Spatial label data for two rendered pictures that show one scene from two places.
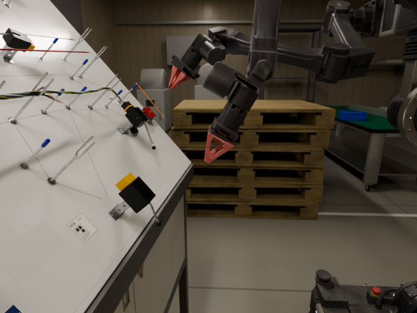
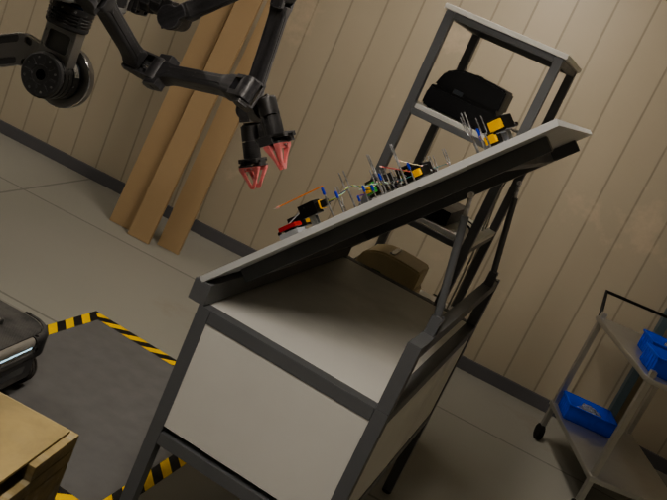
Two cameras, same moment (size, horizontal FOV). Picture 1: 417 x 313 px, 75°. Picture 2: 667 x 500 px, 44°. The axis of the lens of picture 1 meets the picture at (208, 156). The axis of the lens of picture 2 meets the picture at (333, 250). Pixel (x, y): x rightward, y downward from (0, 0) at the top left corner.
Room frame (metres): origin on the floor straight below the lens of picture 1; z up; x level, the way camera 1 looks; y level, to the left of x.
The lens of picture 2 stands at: (3.25, 0.64, 1.66)
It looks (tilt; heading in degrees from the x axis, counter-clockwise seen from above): 15 degrees down; 187
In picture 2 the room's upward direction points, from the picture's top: 24 degrees clockwise
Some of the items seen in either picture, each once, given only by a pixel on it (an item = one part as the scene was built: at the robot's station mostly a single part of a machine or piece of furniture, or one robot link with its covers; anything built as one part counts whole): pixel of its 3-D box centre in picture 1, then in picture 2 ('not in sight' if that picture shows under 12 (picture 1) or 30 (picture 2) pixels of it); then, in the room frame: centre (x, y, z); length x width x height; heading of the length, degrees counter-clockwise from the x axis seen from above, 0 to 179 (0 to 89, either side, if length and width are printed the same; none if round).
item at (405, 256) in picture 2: not in sight; (387, 271); (-0.19, 0.46, 0.76); 0.30 x 0.21 x 0.20; 84
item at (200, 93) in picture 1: (211, 98); not in sight; (6.33, -0.08, 0.75); 0.74 x 0.63 x 1.51; 87
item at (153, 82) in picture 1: (154, 101); not in sight; (6.23, 1.21, 0.70); 0.69 x 0.59 x 1.40; 175
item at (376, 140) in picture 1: (351, 135); not in sight; (3.89, -2.07, 0.42); 2.31 x 0.91 x 0.84; 179
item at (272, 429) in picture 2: not in sight; (339, 368); (0.65, 0.50, 0.60); 1.17 x 0.58 x 0.40; 171
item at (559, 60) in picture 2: not in sight; (421, 239); (-0.29, 0.54, 0.93); 0.60 x 0.50 x 1.85; 171
